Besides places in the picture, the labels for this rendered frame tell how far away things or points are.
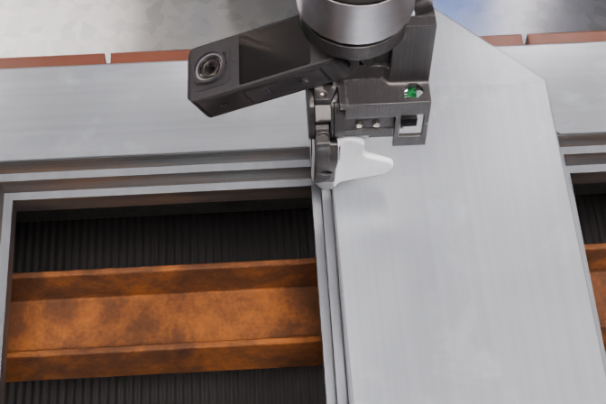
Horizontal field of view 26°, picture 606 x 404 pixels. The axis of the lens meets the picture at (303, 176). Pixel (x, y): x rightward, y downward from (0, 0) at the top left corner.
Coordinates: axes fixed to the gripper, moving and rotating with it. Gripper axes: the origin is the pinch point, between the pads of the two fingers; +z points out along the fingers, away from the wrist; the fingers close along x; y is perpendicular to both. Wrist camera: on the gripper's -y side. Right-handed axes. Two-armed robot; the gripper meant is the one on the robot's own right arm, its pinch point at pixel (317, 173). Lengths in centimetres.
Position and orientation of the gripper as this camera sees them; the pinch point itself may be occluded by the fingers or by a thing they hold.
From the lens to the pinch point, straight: 100.2
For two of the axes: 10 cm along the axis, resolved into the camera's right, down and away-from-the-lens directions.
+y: 10.0, -0.4, 0.3
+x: -0.6, -8.5, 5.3
